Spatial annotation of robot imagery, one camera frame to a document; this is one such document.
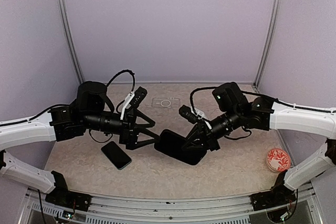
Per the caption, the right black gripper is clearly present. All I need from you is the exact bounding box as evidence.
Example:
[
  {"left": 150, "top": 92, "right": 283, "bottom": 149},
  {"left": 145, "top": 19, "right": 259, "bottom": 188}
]
[{"left": 181, "top": 107, "right": 243, "bottom": 151}]

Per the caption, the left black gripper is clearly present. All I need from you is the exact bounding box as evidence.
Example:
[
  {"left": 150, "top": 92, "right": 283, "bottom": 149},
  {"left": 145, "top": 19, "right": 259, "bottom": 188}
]
[{"left": 83, "top": 108, "right": 161, "bottom": 150}]

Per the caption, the black phone case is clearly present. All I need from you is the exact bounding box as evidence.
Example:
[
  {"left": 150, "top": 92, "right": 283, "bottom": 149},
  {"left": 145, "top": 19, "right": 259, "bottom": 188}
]
[{"left": 154, "top": 129, "right": 207, "bottom": 166}]

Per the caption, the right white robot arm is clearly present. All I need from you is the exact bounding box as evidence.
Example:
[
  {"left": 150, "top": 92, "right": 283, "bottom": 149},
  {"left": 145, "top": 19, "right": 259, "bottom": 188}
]
[{"left": 179, "top": 82, "right": 335, "bottom": 205}]

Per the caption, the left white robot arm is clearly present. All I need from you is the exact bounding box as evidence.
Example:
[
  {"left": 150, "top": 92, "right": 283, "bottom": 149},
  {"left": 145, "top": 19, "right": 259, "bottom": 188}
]
[{"left": 1, "top": 81, "right": 160, "bottom": 206}]

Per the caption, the teal-edged smartphone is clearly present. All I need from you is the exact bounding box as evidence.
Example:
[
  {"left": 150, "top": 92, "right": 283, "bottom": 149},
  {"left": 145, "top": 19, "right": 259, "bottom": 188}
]
[{"left": 101, "top": 141, "right": 132, "bottom": 170}]

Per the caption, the red white patterned bowl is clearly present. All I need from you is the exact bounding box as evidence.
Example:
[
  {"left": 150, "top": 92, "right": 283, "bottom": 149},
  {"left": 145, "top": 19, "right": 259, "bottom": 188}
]
[{"left": 266, "top": 148, "right": 291, "bottom": 173}]

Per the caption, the clear camera-cutout phone case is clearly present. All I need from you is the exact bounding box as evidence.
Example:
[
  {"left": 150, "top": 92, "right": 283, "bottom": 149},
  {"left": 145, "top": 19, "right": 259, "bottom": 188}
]
[{"left": 151, "top": 98, "right": 181, "bottom": 109}]

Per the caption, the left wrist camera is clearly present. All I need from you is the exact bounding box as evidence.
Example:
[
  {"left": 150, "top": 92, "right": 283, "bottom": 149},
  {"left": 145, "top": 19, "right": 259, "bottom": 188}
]
[{"left": 120, "top": 87, "right": 148, "bottom": 120}]

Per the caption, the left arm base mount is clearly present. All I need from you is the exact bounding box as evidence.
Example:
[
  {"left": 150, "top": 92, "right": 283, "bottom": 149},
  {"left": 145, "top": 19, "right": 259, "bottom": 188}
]
[{"left": 45, "top": 171, "right": 92, "bottom": 212}]

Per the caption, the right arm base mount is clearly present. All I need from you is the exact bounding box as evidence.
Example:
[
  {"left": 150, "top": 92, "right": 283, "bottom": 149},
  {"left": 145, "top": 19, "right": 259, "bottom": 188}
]
[{"left": 250, "top": 170, "right": 297, "bottom": 211}]

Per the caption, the front aluminium rail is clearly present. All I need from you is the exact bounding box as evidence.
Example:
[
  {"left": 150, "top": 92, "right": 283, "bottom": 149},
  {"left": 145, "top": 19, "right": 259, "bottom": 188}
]
[{"left": 15, "top": 182, "right": 326, "bottom": 223}]

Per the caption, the left aluminium frame post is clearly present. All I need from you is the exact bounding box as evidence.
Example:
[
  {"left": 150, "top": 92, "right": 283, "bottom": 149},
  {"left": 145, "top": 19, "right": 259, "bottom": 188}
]
[{"left": 57, "top": 0, "right": 85, "bottom": 84}]

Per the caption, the aluminium frame post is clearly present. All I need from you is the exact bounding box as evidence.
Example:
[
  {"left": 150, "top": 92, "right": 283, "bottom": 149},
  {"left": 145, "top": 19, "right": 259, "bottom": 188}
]
[
  {"left": 57, "top": 0, "right": 85, "bottom": 84},
  {"left": 254, "top": 0, "right": 281, "bottom": 89}
]

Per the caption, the right aluminium frame post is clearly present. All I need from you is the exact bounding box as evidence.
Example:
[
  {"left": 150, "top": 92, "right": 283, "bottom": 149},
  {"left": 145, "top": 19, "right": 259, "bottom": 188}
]
[{"left": 254, "top": 0, "right": 281, "bottom": 89}]

